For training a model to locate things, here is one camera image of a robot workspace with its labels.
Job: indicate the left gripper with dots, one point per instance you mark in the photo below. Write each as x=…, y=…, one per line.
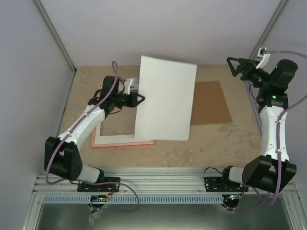
x=133, y=102

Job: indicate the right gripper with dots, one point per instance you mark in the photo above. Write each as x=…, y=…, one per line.
x=244, y=63

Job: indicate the sunset landscape photo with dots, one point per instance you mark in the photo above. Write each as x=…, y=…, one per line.
x=168, y=88

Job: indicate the pink picture frame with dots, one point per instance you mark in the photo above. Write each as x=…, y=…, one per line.
x=116, y=141

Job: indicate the brown cardboard backing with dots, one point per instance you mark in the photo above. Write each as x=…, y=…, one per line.
x=209, y=104

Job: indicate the white mat board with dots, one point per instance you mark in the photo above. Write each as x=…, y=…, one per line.
x=118, y=130

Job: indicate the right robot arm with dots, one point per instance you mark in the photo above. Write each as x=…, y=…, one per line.
x=271, y=170

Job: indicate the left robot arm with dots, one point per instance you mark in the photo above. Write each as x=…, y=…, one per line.
x=62, y=157

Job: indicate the left controller board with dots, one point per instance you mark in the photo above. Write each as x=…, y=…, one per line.
x=100, y=198

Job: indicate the controller board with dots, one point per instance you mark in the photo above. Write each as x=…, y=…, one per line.
x=234, y=197
x=100, y=198

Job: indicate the clear plastic bag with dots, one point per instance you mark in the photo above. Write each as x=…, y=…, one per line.
x=95, y=214

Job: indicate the right controller board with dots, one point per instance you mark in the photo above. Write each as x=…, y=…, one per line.
x=234, y=197

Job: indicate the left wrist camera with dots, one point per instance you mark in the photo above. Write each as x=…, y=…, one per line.
x=130, y=84

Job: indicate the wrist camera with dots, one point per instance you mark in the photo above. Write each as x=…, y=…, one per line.
x=264, y=55
x=130, y=84

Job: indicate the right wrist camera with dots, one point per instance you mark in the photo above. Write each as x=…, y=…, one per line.
x=264, y=55

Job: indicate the right aluminium corner post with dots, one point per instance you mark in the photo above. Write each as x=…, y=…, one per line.
x=269, y=27

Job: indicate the aluminium corner post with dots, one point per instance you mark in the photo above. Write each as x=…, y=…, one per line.
x=47, y=20
x=269, y=27

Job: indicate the aluminium mounting rail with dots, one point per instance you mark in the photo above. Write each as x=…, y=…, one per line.
x=147, y=181

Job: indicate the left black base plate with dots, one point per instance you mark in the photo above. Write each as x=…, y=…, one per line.
x=111, y=185

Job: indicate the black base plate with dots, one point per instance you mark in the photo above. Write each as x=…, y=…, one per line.
x=111, y=185
x=218, y=184

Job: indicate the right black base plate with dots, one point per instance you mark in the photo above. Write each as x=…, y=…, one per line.
x=218, y=184

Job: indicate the blue slotted cable duct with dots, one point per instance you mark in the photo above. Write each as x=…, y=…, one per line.
x=141, y=199

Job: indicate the left aluminium corner post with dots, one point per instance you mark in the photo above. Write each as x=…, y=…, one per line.
x=47, y=20

